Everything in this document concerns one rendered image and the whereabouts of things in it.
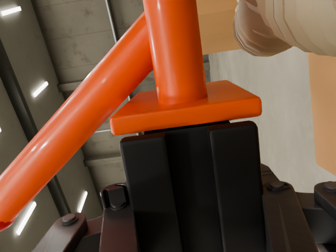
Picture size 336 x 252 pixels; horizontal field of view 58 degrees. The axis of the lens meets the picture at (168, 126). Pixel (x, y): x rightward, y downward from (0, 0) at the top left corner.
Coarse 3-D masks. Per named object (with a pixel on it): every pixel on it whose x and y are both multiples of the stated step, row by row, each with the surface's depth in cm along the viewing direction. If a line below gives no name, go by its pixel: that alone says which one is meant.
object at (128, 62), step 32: (128, 32) 14; (128, 64) 14; (96, 96) 14; (64, 128) 15; (96, 128) 16; (32, 160) 15; (64, 160) 16; (0, 192) 16; (32, 192) 16; (0, 224) 17
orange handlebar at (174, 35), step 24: (144, 0) 12; (168, 0) 12; (192, 0) 12; (168, 24) 12; (192, 24) 12; (168, 48) 12; (192, 48) 12; (168, 72) 12; (192, 72) 12; (168, 96) 13; (192, 96) 12
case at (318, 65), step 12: (312, 60) 30; (324, 60) 27; (312, 72) 30; (324, 72) 27; (312, 84) 30; (324, 84) 28; (312, 96) 31; (324, 96) 28; (312, 108) 31; (324, 108) 28; (324, 120) 29; (324, 132) 29; (324, 144) 29; (324, 156) 30; (324, 168) 30
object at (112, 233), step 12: (108, 192) 12; (120, 192) 12; (108, 204) 12; (120, 204) 12; (108, 216) 11; (120, 216) 11; (132, 216) 11; (108, 228) 11; (120, 228) 10; (132, 228) 10; (108, 240) 10; (120, 240) 10; (132, 240) 10
